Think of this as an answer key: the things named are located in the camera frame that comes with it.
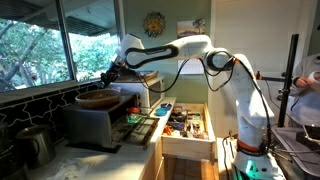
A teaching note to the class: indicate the white wooden open drawer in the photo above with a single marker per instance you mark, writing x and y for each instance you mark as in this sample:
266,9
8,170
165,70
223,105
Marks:
189,133

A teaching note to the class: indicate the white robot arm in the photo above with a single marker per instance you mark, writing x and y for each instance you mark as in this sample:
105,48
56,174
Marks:
253,159

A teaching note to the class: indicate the metal kettle pot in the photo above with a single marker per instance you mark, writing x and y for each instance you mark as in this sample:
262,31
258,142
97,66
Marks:
36,146

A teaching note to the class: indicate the black vertical stand pole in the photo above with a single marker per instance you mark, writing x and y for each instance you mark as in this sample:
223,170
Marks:
288,79

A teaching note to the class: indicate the sunflower wall decoration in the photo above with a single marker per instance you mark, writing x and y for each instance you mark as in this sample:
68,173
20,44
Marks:
154,24

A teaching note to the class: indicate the grey metal tray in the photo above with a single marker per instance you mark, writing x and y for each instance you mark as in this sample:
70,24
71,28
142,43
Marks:
297,161

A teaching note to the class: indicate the landscape wall picture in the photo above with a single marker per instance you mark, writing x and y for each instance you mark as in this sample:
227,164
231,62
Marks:
191,27

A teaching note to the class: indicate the round straw basket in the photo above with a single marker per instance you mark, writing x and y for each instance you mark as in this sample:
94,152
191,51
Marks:
98,98

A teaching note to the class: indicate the blue round bowl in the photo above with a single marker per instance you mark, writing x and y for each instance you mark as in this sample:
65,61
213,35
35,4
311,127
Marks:
161,111

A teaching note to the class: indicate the stainless steel toaster oven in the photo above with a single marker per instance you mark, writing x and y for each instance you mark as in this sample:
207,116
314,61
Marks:
107,128

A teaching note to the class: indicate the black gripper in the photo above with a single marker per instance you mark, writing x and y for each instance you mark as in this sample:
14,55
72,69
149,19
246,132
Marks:
115,70

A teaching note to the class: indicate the green glass jar red lid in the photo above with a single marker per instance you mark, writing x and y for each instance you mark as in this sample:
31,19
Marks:
133,113

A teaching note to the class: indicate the person white sleeve forearm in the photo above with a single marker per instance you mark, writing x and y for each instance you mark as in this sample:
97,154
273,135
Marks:
304,103

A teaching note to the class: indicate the white microwave oven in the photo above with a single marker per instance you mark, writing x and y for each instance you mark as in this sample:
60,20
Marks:
149,94

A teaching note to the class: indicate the person hand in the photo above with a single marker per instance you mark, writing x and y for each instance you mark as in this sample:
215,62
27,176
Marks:
303,82

